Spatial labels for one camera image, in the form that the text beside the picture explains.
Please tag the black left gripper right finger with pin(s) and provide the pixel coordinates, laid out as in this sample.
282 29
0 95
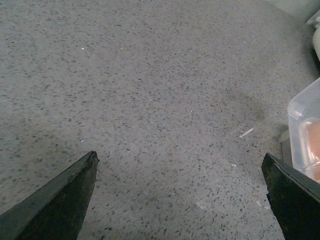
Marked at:
294 199

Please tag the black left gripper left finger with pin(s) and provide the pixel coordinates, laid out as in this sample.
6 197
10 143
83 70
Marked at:
57 210

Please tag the brown egg behind lid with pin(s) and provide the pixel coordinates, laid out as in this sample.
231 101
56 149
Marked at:
313 131

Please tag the clear plastic egg box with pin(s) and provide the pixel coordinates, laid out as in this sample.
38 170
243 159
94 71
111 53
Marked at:
302 110

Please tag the white blender base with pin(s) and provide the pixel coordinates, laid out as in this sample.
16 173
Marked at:
314 21

